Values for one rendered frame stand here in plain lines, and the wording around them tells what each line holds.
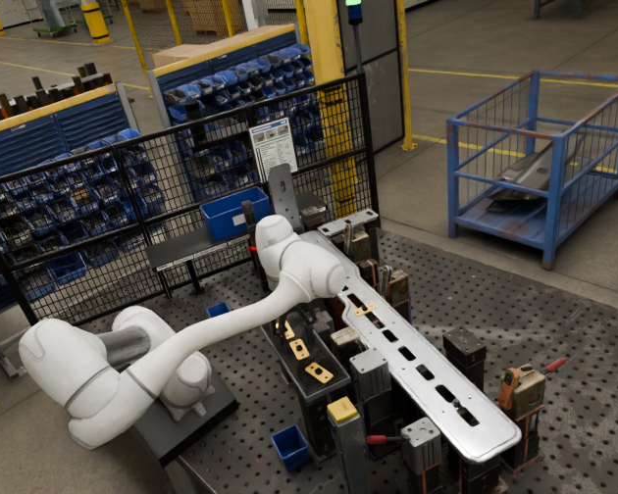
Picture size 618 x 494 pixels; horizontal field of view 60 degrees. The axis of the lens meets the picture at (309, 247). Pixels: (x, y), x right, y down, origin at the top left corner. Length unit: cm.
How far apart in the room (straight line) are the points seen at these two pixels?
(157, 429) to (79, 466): 126
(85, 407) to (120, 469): 184
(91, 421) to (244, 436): 86
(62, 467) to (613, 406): 264
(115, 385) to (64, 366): 12
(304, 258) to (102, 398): 55
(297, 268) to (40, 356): 61
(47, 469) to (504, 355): 241
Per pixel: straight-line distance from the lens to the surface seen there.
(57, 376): 134
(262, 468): 197
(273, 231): 135
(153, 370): 132
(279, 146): 270
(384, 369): 165
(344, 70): 492
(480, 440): 159
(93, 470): 322
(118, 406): 132
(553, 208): 368
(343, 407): 146
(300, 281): 125
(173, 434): 207
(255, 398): 218
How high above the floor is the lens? 226
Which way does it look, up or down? 32 degrees down
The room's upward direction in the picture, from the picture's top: 11 degrees counter-clockwise
